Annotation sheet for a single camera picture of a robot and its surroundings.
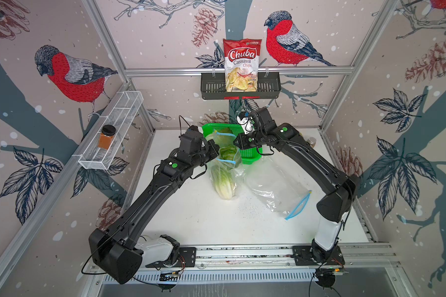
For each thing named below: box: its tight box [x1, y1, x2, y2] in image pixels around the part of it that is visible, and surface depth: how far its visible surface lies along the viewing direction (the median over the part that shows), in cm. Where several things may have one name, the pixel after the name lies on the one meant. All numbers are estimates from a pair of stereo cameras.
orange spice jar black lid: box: [97, 124, 117, 150], surface depth 67 cm
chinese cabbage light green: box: [219, 145, 238, 161], surface depth 80 cm
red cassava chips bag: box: [223, 38, 263, 93], surface depth 87 cm
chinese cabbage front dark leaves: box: [210, 165, 235, 200], surface depth 87 cm
